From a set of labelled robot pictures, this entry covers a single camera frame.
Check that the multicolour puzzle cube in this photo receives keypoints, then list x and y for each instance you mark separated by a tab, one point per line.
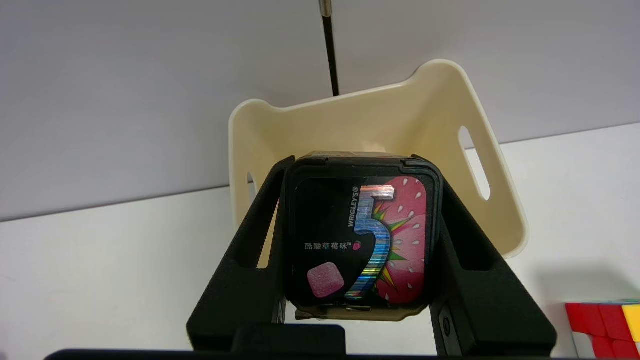
605	325

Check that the cream plastic storage bin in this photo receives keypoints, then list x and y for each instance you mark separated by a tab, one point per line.
375	120

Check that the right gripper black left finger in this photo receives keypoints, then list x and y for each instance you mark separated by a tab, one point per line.
240	300

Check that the black strawberry gum box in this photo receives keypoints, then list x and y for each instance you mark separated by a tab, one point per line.
360	235

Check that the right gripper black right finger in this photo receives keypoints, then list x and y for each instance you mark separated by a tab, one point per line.
480	305

